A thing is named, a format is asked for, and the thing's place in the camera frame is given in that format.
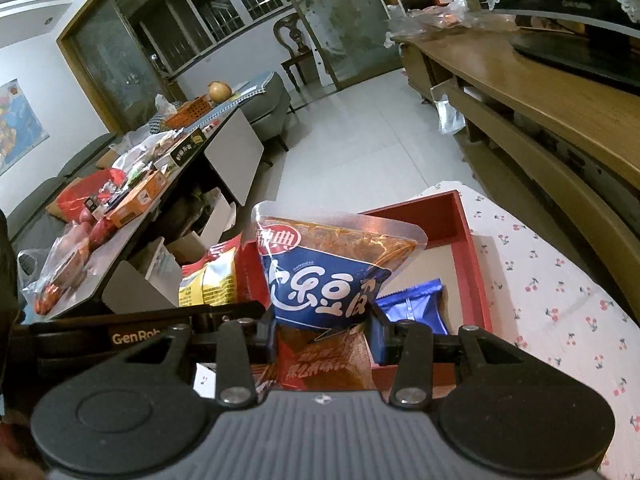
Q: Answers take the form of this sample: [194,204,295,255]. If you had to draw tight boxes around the orange snack bag blue label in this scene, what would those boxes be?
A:
[251,201,428,393]

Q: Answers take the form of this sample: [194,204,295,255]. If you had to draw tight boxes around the orange basket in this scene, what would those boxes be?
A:
[165,95,212,129]

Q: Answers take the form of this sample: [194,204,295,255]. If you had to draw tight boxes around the red plastic bag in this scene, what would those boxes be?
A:
[56,168,129,222]

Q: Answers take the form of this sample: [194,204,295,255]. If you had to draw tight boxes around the grey armchair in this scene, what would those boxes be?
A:
[240,71,292,154]

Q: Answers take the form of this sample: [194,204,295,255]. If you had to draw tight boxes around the white cardboard box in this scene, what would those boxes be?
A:
[165,187,239,267]

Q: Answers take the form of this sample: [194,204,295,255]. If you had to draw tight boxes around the glass sliding door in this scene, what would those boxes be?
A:
[57,0,407,134]

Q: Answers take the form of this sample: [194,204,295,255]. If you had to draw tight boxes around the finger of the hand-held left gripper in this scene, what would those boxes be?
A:
[49,301,267,328]

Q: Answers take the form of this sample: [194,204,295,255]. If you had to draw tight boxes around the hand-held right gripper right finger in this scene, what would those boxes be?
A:
[369,307,531,407]

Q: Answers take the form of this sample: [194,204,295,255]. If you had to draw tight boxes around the red and yellow snack packet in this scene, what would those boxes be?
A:
[177,232,244,308]

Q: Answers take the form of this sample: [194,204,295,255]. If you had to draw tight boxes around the wooden tv stand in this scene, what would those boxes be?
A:
[390,35,640,357]

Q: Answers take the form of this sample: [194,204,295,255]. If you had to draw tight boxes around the silver plastic bag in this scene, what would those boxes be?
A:
[430,82,469,135]

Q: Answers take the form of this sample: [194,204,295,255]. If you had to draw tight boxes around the clear plastic bags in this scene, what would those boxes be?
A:
[385,2,482,49]

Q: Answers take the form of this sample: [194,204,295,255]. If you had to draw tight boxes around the wall map poster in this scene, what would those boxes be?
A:
[0,79,50,177]

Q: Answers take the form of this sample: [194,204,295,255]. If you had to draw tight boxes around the red cardboard box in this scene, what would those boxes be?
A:
[235,190,494,397]

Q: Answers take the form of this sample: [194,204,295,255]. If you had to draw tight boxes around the wooden chair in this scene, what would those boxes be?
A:
[273,12,327,94]

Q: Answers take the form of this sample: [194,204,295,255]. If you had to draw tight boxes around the bag of red snacks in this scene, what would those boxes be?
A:
[19,230,94,317]

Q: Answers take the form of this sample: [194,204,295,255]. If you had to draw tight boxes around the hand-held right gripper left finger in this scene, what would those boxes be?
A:
[120,316,281,407]

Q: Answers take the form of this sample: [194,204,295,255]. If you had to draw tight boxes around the dark blue biscuit packet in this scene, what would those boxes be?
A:
[375,278,450,337]

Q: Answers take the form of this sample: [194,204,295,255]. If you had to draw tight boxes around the black television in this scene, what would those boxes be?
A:
[480,0,640,82]

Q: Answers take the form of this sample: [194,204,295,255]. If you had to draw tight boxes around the grey sofa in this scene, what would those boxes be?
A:
[0,132,119,256]

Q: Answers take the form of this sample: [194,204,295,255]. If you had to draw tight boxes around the cherry print tablecloth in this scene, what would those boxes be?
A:
[415,180,640,480]

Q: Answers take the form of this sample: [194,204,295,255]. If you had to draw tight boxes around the dark coffee table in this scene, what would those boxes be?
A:
[20,72,293,322]

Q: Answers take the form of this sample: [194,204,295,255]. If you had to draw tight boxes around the orange carton box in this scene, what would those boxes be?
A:
[106,170,169,229]

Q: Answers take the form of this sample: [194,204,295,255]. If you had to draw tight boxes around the black snack box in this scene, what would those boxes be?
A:
[167,130,207,166]

